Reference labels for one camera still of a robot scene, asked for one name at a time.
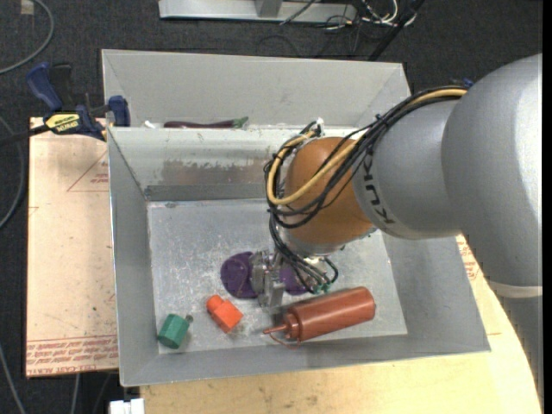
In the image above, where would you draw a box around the grey metal bin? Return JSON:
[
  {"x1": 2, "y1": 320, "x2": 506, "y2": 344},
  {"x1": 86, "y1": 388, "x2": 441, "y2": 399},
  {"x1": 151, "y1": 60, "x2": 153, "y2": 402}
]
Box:
[{"x1": 101, "y1": 48, "x2": 492, "y2": 388}]

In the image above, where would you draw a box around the red-brown squeeze bottle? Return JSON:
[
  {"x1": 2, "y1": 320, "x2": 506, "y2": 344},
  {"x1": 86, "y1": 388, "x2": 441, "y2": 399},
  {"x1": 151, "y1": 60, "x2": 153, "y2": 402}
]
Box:
[{"x1": 262, "y1": 285, "x2": 377, "y2": 349}]

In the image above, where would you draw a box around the brown cardboard board red print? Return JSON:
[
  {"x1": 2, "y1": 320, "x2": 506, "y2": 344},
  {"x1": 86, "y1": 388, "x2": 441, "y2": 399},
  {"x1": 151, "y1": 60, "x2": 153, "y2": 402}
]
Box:
[{"x1": 25, "y1": 116, "x2": 120, "y2": 379}]

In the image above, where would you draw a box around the green cylinder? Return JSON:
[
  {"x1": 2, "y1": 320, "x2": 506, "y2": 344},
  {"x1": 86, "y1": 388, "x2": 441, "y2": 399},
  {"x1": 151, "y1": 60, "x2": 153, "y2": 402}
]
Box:
[{"x1": 155, "y1": 312, "x2": 194, "y2": 351}]

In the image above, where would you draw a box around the purple toy eggplant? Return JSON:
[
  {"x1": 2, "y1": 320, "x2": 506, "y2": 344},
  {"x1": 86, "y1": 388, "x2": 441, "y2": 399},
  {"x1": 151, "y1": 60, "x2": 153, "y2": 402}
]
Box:
[{"x1": 163, "y1": 116, "x2": 250, "y2": 129}]

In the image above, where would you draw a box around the orange block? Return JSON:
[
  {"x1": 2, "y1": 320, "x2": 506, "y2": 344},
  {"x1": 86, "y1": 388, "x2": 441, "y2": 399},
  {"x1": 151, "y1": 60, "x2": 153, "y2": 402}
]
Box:
[{"x1": 205, "y1": 294, "x2": 245, "y2": 335}]

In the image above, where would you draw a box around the purple flat disc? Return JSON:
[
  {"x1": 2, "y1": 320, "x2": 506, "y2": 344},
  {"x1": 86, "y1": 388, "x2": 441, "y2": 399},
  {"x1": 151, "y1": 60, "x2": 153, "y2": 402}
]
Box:
[{"x1": 220, "y1": 251, "x2": 310, "y2": 299}]

